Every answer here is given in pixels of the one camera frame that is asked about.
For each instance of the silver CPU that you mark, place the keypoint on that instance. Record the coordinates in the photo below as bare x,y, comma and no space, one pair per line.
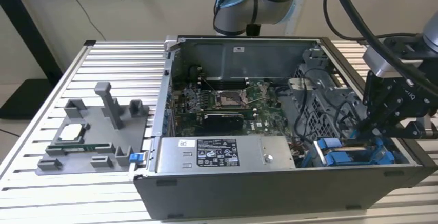
71,132

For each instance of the grey parts rack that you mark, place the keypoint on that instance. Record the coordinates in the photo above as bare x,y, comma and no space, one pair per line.
99,131

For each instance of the green motherboard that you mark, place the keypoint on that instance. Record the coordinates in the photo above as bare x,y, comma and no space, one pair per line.
267,116

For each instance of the black open PC case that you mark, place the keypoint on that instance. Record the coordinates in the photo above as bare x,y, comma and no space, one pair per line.
239,195

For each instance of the grey plastic case bracket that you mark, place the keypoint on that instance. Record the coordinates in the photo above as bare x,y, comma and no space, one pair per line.
313,56

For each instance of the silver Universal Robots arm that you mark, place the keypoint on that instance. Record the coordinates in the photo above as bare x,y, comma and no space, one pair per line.
235,16

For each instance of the installed disk in blue carrier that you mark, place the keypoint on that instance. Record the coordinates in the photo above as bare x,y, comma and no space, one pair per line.
337,158

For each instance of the blue case latch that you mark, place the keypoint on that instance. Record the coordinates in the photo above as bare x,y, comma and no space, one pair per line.
136,157

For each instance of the white case sticker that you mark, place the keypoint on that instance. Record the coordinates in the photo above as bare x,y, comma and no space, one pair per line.
238,49

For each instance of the green RAM stick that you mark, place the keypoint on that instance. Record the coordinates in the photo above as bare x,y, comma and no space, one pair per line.
90,147

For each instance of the black RAM slots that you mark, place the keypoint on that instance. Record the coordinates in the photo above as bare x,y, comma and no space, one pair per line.
226,83

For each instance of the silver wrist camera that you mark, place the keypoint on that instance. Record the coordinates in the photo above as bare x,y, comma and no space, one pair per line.
380,63

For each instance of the thin metal locking lever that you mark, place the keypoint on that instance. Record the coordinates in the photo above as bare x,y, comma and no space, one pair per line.
207,83

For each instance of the black graphics card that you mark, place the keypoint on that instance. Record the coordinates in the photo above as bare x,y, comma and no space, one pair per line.
222,124

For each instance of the perforated metal drive cage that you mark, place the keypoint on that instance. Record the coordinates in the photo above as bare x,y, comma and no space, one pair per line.
318,116

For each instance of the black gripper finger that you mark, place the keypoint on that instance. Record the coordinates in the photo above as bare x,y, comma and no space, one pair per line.
377,98
390,121

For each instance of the CPU socket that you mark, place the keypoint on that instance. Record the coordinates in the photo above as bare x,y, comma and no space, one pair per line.
227,98

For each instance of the silver power supply unit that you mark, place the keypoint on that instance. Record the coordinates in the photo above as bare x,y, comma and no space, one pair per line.
171,157

